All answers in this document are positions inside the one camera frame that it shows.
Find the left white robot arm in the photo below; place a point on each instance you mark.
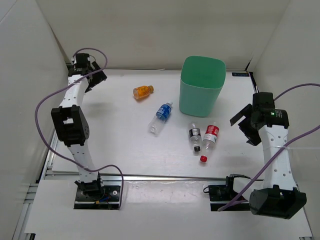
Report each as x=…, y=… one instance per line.
x=72, y=127

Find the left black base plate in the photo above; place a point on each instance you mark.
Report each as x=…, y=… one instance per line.
x=112, y=195

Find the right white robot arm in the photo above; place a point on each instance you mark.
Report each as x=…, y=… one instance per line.
x=273, y=191

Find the blue label water bottle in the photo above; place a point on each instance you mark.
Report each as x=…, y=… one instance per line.
x=160, y=118

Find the orange juice bottle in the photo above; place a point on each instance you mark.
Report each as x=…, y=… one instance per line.
x=142, y=91

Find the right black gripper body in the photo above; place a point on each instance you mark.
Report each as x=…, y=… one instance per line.
x=247, y=128

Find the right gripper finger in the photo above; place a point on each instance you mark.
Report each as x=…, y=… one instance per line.
x=245, y=112
x=253, y=142

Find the black label water bottle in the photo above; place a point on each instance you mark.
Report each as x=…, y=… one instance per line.
x=195, y=137

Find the red label water bottle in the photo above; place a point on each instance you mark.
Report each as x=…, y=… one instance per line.
x=208, y=142

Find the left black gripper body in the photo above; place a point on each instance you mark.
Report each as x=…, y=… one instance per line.
x=97, y=78

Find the aluminium frame rail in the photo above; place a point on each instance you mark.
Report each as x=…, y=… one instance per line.
x=48, y=174

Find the green plastic bin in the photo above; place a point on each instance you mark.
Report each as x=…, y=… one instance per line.
x=201, y=81

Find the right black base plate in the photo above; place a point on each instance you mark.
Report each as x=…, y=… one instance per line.
x=221, y=193

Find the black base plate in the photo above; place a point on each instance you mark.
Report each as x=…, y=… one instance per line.
x=112, y=195
x=221, y=193

